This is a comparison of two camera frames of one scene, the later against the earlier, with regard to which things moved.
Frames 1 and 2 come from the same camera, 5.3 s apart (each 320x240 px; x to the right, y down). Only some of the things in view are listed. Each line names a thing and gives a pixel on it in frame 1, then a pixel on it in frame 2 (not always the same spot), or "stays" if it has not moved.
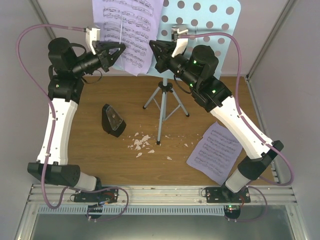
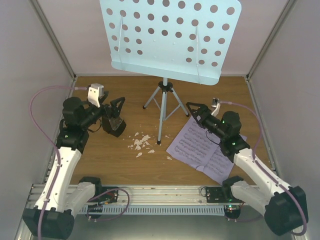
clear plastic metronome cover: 115,119 stays
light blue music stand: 196,37 stays
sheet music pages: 134,24 -> 201,150
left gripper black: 103,48 -> 114,112
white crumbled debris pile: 143,141 stays
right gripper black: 162,58 -> 203,110
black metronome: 112,122 stays
